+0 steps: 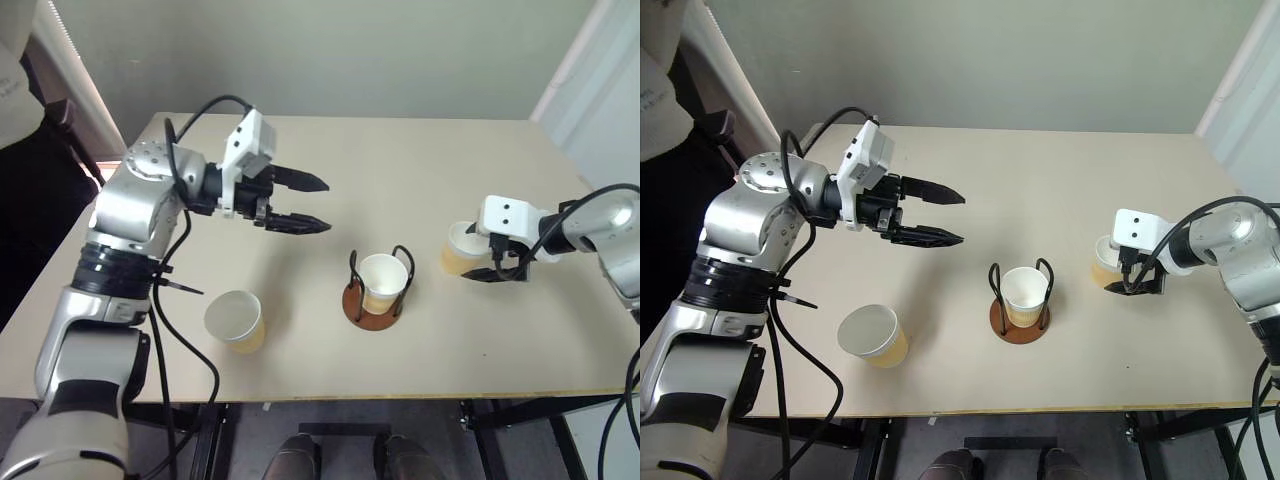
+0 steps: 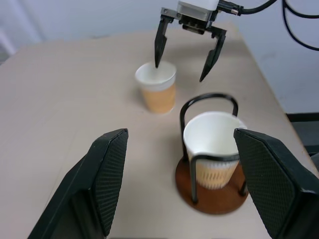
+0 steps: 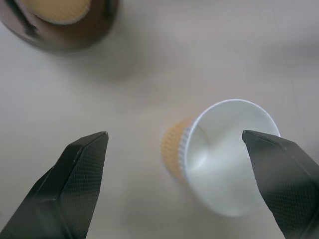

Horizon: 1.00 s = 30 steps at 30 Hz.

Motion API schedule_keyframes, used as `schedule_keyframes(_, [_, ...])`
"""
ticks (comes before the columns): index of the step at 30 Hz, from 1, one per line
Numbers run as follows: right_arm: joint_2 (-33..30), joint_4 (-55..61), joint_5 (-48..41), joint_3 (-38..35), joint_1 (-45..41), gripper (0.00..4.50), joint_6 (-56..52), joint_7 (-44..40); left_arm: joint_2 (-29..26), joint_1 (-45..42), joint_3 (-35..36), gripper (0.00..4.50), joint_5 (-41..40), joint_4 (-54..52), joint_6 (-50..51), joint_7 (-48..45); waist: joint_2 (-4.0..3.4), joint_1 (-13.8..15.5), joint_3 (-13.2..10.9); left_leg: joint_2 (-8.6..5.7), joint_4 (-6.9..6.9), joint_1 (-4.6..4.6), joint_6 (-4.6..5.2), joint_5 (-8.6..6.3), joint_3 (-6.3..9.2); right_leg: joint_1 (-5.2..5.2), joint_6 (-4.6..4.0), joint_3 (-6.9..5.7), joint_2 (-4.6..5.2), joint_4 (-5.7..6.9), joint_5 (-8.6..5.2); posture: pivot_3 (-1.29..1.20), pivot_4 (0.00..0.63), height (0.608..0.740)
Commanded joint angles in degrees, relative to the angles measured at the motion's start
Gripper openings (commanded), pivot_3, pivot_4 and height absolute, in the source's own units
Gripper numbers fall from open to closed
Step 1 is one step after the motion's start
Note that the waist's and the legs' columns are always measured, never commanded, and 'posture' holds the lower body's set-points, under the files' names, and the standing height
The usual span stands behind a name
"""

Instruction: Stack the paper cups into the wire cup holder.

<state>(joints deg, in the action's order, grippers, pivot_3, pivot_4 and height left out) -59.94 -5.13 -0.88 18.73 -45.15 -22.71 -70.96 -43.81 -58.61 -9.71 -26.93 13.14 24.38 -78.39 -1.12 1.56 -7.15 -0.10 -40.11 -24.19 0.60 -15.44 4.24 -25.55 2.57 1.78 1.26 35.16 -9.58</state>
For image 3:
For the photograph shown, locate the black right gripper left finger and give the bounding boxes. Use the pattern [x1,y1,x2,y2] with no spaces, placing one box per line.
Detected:
[0,131,109,239]

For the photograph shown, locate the orange ribbed paper cup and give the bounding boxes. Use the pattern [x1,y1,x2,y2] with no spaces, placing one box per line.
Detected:
[24,0,92,25]
[160,99,281,217]

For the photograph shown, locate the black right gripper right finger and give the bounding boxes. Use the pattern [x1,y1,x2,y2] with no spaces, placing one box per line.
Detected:
[241,129,319,239]

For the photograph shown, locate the brown base wire cup holder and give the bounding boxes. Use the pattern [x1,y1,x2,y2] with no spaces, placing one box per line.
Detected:
[0,0,120,52]

